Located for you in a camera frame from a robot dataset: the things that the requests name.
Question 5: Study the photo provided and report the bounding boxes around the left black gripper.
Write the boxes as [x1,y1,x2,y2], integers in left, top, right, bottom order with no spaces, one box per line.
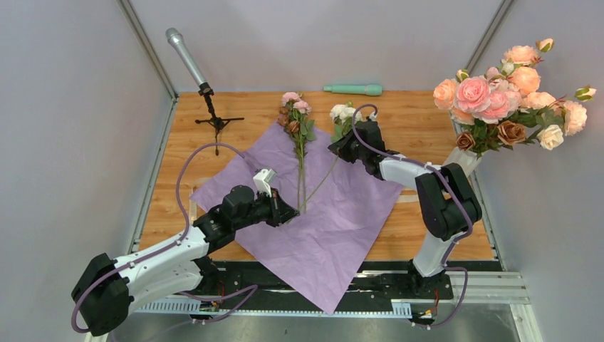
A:
[234,187,301,231]

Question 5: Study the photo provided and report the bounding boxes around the cream white rose stem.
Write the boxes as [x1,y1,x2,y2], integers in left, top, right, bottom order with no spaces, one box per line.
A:
[301,101,361,213]

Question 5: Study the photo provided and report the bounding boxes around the pink and purple wrapping paper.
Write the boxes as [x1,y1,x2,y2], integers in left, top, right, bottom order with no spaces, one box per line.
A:
[214,123,384,314]

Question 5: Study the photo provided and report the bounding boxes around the pink flower bouquet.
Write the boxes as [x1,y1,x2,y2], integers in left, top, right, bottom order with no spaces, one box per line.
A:
[277,92,316,213]

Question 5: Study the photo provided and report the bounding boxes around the brown rose stem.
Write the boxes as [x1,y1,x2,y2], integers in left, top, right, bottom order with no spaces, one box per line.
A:
[455,120,526,157]

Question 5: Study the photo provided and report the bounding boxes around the large pink rose stem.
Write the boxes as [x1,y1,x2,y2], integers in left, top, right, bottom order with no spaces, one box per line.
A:
[450,67,522,125]

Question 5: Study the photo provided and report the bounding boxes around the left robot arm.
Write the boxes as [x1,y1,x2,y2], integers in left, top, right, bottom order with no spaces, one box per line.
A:
[71,185,300,336]

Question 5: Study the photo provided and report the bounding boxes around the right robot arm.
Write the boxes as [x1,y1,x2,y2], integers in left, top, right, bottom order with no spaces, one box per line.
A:
[328,121,482,298]

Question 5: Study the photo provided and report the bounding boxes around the white ribbed vase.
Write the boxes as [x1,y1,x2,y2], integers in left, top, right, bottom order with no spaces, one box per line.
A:
[442,147,481,177]

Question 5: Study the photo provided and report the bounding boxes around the peach artificial roses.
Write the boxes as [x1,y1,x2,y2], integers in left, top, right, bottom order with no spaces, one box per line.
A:
[432,38,597,145]

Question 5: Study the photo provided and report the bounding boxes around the silver microphone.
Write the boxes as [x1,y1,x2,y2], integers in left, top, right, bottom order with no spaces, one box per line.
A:
[165,28,210,94]

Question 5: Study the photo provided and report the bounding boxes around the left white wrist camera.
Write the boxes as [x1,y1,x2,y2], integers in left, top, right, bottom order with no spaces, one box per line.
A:
[253,168,276,197]

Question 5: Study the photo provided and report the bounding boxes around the teal cylindrical handle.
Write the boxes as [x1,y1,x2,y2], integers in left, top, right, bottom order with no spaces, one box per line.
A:
[323,84,382,96]

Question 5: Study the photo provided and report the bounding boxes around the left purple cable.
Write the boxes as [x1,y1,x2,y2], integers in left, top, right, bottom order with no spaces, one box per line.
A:
[71,142,261,334]

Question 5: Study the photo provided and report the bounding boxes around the purple cable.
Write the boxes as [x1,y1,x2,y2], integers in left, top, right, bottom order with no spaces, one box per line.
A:
[71,142,261,334]
[350,103,474,330]

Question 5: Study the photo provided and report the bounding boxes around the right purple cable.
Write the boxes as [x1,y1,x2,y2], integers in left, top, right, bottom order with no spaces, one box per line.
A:
[350,103,474,330]

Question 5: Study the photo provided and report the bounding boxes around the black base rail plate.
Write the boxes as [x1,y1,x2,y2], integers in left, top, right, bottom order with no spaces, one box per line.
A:
[189,261,454,301]

